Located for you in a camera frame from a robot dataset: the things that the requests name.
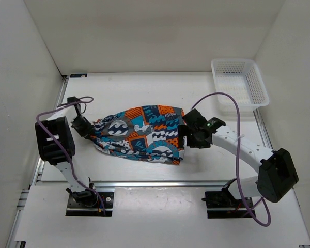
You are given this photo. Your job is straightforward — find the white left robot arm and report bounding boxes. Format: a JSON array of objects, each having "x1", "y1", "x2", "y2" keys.
[{"x1": 35, "y1": 98, "x2": 100, "y2": 207}]

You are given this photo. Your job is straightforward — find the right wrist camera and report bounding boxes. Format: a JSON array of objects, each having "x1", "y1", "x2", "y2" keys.
[{"x1": 182, "y1": 108, "x2": 207, "y2": 130}]

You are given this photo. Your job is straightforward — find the small dark blue label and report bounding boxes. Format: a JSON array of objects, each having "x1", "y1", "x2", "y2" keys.
[{"x1": 70, "y1": 73, "x2": 88, "y2": 78}]

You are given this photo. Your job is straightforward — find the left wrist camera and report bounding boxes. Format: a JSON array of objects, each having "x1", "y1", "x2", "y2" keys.
[{"x1": 57, "y1": 96, "x2": 83, "y2": 108}]

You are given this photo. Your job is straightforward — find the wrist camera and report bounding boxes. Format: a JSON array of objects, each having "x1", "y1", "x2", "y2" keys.
[
  {"x1": 182, "y1": 108, "x2": 207, "y2": 130},
  {"x1": 57, "y1": 96, "x2": 83, "y2": 108}
]

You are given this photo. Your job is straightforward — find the colourful patterned shorts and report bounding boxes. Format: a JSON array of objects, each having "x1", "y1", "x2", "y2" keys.
[{"x1": 91, "y1": 105, "x2": 184, "y2": 165}]

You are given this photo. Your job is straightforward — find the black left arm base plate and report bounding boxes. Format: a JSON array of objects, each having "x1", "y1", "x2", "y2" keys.
[{"x1": 66, "y1": 188, "x2": 114, "y2": 217}]

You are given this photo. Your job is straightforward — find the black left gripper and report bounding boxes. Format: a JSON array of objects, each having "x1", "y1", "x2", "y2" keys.
[{"x1": 71, "y1": 116, "x2": 95, "y2": 140}]

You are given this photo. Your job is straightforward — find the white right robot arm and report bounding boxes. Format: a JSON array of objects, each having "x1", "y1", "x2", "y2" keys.
[{"x1": 178, "y1": 117, "x2": 299, "y2": 207}]

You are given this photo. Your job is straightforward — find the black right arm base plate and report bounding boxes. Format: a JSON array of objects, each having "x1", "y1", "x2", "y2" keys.
[{"x1": 202, "y1": 191, "x2": 251, "y2": 219}]

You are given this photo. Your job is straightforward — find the aluminium frame rail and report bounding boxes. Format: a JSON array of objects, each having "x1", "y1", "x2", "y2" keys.
[{"x1": 12, "y1": 72, "x2": 310, "y2": 247}]

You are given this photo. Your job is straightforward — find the white plastic mesh basket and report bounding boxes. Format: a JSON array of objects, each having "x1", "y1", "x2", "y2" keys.
[{"x1": 211, "y1": 58, "x2": 270, "y2": 115}]

